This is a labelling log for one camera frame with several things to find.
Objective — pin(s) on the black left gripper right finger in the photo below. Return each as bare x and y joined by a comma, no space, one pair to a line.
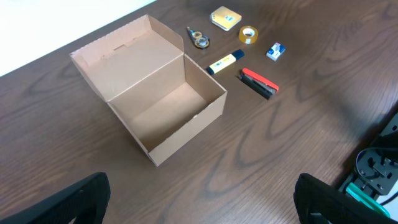
317,202

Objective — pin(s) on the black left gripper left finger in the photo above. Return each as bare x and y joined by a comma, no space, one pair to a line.
83,202

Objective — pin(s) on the brown cardboard box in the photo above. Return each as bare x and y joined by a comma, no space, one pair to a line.
159,93

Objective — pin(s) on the clear yellow tape roll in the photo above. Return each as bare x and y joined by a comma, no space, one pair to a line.
248,34

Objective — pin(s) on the yellow sticky note pad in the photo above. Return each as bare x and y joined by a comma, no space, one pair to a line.
225,18

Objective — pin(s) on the blue white staples box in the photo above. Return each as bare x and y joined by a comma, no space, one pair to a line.
275,51

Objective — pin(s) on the yellow highlighter blue cap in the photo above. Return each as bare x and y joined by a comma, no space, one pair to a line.
224,62

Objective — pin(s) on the correction tape dispenser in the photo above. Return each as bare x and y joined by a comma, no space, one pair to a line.
199,40

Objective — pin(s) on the black mounting rail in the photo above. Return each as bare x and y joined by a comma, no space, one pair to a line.
375,171

